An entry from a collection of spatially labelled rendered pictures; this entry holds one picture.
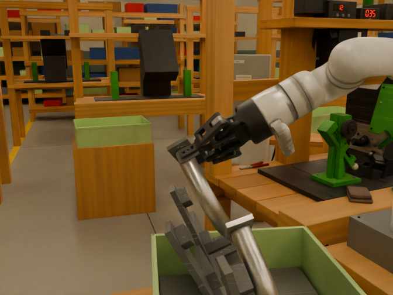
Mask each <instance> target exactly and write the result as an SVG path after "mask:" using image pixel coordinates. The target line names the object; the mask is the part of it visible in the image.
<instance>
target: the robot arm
mask: <svg viewBox="0 0 393 295"><path fill-rule="evenodd" d="M374 76H387V77H388V78H390V79H392V80H393V39H392V38H386V37H356V38H352V39H348V40H345V41H343V42H341V43H339V44H338V45H336V46H335V47H334V49H333V50H332V52H331V54H330V56H329V59H328V62H326V63H325V64H324V65H322V66H320V67H318V68H316V69H314V70H312V71H310V72H309V71H300V72H298V73H296V74H294V75H293V76H290V77H289V78H287V79H285V80H284V81H282V82H280V83H278V84H277V85H275V86H273V87H270V88H268V89H266V90H264V91H262V92H260V93H258V94H257V95H255V96H253V97H251V98H250V99H248V100H247V101H245V102H243V103H241V104H240V105H238V106H236V107H235V113H236V114H235V115H232V116H229V117H227V118H224V117H222V116H221V114H220V113H219V112H216V113H214V114H213V115H212V116H211V117H210V118H209V119H208V120H207V121H206V122H205V123H204V124H203V125H202V126H201V127H200V128H199V129H198V130H197V131H196V132H195V133H194V136H195V140H194V143H192V144H190V145H189V146H187V147H185V148H183V149H181V150H180V151H178V152H177V153H176V156H177V158H178V161H179V162H180V163H181V164H183V163H185V162H187V161H189V160H191V159H192V158H194V157H195V158H196V160H197V162H198V164H199V165H201V164H203V163H205V162H212V163H213V164H217V163H220V162H224V161H227V160H230V159H233V158H236V157H239V156H240V155H242V153H241V151H240V147H241V146H243V145H244V144H245V143H246V142H248V141H249V140H252V142H253V143H255V144H259V143H260V142H262V141H264V140H266V139H267V138H269V137H270V136H273V135H274V137H275V140H276V141H277V144H278V146H279V148H280V150H281V151H282V153H283V154H284V156H285V157H288V156H290V155H291V154H293V153H294V152H295V149H294V144H293V141H292V137H291V133H290V130H289V127H288V126H289V125H290V124H292V123H293V122H294V121H296V120H297V119H299V118H301V117H303V116H304V115H306V114H308V113H310V112H311V111H313V110H314V109H316V108H317V107H319V106H321V105H323V104H325V103H328V102H331V101H333V100H336V99H338V98H340V97H342V96H344V95H347V94H348V93H350V92H352V91H354V90H355V89H357V88H358V87H359V86H361V85H362V83H363V82H364V81H365V79H366V78H367V77H374ZM205 131H206V132H205ZM204 132H205V134H204V135H202V134H203V133H204ZM213 137H215V138H213ZM209 141H210V143H208V142H209ZM207 143H208V144H207ZM212 149H213V150H212ZM219 156H220V157H219ZM217 157H218V158H217Z"/></svg>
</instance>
